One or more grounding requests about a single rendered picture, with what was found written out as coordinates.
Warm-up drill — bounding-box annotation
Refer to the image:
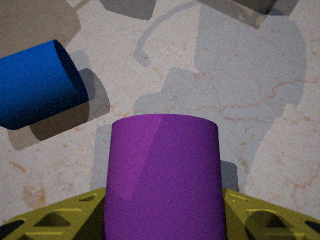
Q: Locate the blue cylinder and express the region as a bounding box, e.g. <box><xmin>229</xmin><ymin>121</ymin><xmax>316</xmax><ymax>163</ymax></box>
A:
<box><xmin>0</xmin><ymin>39</ymin><xmax>88</xmax><ymax>130</ymax></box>

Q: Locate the purple cylinder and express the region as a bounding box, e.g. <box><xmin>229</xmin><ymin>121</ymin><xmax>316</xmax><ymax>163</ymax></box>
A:
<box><xmin>101</xmin><ymin>114</ymin><xmax>226</xmax><ymax>240</ymax></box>

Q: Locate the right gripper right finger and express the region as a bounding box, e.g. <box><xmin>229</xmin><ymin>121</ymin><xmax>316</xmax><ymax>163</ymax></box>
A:
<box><xmin>222</xmin><ymin>188</ymin><xmax>320</xmax><ymax>240</ymax></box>

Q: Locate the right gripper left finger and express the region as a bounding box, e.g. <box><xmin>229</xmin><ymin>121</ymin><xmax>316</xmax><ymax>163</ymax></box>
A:
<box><xmin>1</xmin><ymin>187</ymin><xmax>106</xmax><ymax>240</ymax></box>

